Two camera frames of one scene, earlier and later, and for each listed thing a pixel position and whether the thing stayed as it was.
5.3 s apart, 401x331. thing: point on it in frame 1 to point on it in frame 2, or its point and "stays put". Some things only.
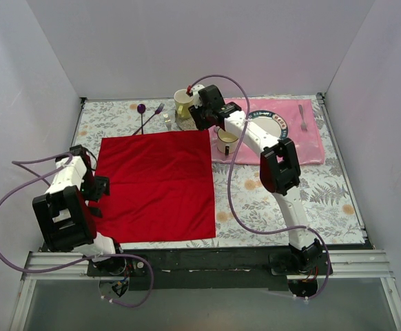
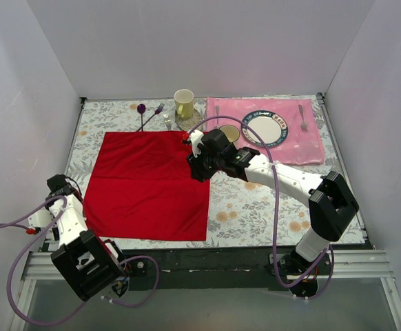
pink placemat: x=302 y=127 stays put
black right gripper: x=200 y=117 to x=199 y=168
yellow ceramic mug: x=182 y=101 stays put
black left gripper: x=101 y=186 to x=56 y=183
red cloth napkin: x=161 y=187 stays put
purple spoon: x=141 y=109 stays put
